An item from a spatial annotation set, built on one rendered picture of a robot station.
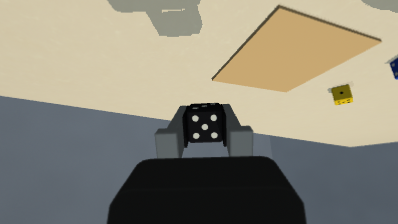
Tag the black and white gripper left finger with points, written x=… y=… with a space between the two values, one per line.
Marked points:
x=170 y=141

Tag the yellow die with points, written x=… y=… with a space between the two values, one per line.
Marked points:
x=342 y=95

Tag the tan square mat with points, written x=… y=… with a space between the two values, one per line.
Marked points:
x=290 y=48

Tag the black die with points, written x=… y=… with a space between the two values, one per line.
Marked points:
x=204 y=122

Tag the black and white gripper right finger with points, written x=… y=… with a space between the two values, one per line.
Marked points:
x=240 y=141

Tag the blue die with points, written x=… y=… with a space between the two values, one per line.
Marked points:
x=394 y=67

